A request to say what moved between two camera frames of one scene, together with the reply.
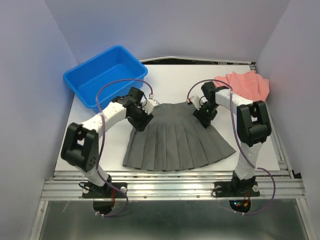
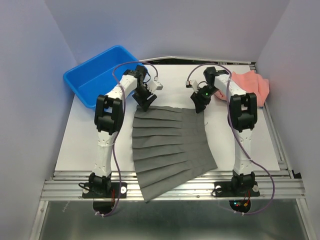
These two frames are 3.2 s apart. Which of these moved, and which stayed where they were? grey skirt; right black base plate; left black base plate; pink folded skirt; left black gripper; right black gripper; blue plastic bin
Moved: right black gripper; grey skirt; left black gripper
Stayed: blue plastic bin; left black base plate; pink folded skirt; right black base plate
